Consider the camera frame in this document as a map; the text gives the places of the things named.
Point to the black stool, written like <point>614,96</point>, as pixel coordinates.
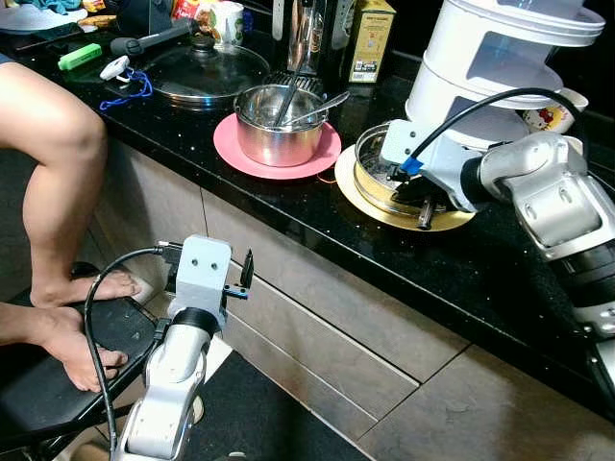
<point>38,403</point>

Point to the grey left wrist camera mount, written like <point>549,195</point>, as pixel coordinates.
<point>204,274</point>

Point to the person's left leg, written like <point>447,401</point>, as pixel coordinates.
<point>58,173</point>

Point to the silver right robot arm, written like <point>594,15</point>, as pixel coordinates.
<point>548,192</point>

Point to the green rectangular case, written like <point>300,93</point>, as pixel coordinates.
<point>80,57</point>

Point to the black kitchen utensil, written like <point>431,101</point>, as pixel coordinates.
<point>288,96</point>

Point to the pale yellow plate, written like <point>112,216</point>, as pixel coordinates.
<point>384,219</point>

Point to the white plate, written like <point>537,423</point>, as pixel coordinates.
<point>29,19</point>

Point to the steel pot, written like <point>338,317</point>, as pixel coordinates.
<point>279,144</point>

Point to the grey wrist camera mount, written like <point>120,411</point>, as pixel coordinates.
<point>394,144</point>
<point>204,274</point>

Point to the glass lid with black knob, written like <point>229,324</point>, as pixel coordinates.
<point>207,77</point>

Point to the blue cloth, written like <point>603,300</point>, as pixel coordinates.
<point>58,5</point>

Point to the orange rubber band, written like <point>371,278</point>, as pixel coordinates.
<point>328,177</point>

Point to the pink plate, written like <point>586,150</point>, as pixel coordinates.
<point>231,154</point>

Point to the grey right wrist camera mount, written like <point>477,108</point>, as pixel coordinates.
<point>394,144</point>

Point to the yellow carton box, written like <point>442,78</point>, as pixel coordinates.
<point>370,38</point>

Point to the grey drawer front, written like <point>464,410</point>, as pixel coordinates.
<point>298,384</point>
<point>317,336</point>
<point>327,288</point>

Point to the grey cabinet panel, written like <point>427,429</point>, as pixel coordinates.
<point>144,202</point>

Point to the steel spoon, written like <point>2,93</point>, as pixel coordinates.
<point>327,104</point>

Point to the white printed mug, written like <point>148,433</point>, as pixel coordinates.
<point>553,117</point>
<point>223,21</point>

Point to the white tiered storage container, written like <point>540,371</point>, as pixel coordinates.
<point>480,58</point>

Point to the red yellow snack packet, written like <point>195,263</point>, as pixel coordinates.
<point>187,8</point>

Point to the grey cabinet door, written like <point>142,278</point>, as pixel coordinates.
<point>500,413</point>

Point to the black floor mat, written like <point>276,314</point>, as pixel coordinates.
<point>269,423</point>

